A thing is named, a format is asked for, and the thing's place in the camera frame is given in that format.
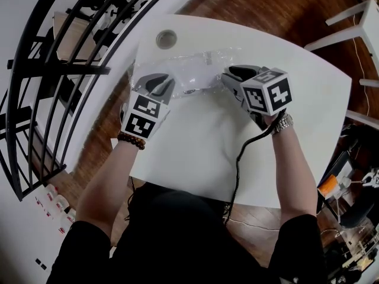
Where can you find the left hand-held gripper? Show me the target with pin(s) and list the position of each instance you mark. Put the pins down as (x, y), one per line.
(142, 120)

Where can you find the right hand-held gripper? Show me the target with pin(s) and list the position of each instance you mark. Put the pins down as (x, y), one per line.
(266, 93)

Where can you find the clear plastic packaging bag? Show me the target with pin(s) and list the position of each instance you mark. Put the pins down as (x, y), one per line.
(219, 58)

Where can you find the person's left forearm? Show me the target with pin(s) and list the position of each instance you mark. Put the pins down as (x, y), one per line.
(103, 194)

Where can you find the person's right forearm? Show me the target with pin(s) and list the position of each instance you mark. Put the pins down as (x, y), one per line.
(293, 173)

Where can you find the person's right hand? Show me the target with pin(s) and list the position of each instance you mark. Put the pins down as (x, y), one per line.
(270, 120)

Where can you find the round grey table grommet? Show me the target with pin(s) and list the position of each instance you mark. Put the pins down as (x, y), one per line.
(166, 39)

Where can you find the silver wristwatch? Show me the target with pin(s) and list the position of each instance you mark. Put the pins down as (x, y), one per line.
(284, 123)

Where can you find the light wooden desk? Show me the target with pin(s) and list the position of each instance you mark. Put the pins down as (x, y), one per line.
(77, 49)

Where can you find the black metal railing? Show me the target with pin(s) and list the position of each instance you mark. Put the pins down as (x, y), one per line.
(59, 69)

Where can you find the orange packet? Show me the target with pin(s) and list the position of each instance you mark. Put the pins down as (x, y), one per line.
(328, 185)

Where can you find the long white table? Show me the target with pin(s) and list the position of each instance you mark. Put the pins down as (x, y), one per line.
(373, 25)

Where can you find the row of white bottles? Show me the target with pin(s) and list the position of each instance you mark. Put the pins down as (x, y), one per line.
(60, 201)

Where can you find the person's black clothing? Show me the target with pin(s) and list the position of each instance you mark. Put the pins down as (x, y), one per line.
(177, 241)

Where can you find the black folding chair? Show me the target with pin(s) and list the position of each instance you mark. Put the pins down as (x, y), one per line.
(355, 217)

